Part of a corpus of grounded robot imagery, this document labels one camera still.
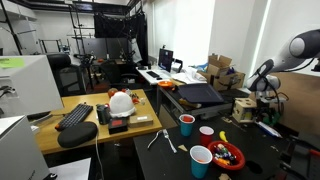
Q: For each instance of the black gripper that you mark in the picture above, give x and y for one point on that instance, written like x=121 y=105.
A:
x=271 y=106

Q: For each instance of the white tube with blue print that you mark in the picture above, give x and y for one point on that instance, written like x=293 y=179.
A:
x=268 y=129

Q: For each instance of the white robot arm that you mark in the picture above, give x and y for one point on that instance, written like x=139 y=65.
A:
x=293 y=50

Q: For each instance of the red bowl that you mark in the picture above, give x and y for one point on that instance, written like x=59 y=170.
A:
x=233 y=164

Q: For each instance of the green toy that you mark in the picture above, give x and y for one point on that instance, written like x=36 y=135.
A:
x=275 y=122

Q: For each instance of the wooden box with holes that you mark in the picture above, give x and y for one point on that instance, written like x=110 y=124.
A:
x=243 y=110

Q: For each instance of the brown cardboard panel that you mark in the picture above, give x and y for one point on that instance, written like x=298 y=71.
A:
x=300 y=100

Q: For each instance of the yellow banana toy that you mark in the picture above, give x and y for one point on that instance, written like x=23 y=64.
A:
x=223 y=136

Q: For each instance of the open cardboard box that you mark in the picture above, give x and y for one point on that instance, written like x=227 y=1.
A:
x=218 y=65
x=230 y=81

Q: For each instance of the colourful toy pile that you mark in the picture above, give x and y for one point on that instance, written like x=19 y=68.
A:
x=224 y=155

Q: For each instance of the red plastic cup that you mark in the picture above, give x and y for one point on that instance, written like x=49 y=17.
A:
x=206 y=137

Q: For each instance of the grey side table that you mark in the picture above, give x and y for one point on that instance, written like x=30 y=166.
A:
x=200 y=108

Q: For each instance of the cardboard scrap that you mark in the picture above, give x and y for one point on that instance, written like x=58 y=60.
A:
x=224 y=177
x=182 y=147

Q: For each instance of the black tray box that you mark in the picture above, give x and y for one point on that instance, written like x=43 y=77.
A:
x=200 y=93

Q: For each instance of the blue cup with red inside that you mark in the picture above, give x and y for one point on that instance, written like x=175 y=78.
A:
x=186 y=128

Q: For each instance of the blue plastic cup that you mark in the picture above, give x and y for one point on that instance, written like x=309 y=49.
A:
x=200 y=166

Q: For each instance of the white paper pile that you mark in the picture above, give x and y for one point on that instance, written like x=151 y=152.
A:
x=190 y=76

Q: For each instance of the metal fork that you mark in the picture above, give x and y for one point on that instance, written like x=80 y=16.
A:
x=170 y=141

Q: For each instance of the orange plate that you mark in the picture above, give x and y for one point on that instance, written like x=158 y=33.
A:
x=165 y=84

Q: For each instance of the metal spoon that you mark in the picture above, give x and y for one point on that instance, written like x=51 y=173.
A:
x=154 y=139

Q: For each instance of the black desktop monitor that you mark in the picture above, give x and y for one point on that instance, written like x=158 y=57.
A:
x=165 y=60

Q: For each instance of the small black keyboard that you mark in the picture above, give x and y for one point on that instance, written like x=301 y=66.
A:
x=153 y=74

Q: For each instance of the small cardboard box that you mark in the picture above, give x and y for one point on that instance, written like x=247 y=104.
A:
x=140 y=121

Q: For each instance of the white desk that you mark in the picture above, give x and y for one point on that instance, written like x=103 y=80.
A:
x=146 y=76

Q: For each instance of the clear plastic bag clutter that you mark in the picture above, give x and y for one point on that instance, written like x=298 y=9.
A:
x=136 y=98

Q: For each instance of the wooden desk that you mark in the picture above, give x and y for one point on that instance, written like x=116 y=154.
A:
x=133 y=133

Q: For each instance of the white rounded helmet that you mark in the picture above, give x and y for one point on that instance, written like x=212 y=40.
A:
x=121 y=105

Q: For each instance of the black box with red top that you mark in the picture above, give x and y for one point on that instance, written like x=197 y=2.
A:
x=117 y=126

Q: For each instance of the brown ball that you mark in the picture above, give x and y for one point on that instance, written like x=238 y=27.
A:
x=112 y=92

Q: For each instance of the black mesh office chair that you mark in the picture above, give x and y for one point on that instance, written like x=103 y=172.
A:
x=115 y=75

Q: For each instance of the black can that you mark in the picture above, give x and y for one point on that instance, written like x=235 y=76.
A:
x=103 y=115

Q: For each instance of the black curtain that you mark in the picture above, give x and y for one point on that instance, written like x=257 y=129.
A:
x=113 y=26

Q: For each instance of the black keyboard with orange edge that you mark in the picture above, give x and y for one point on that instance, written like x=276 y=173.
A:
x=75 y=116

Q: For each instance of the white tray board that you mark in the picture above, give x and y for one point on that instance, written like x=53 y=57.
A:
x=73 y=170

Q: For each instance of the black office chair with headrest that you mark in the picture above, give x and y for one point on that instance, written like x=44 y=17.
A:
x=68 y=78

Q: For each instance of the white monitor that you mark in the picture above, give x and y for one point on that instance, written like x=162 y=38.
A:
x=30 y=86

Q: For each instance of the green sticky note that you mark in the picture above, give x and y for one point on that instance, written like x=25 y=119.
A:
x=11 y=62

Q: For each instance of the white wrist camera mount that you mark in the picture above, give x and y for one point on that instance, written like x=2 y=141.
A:
x=271 y=96

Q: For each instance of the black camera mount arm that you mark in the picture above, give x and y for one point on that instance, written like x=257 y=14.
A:
x=316 y=69

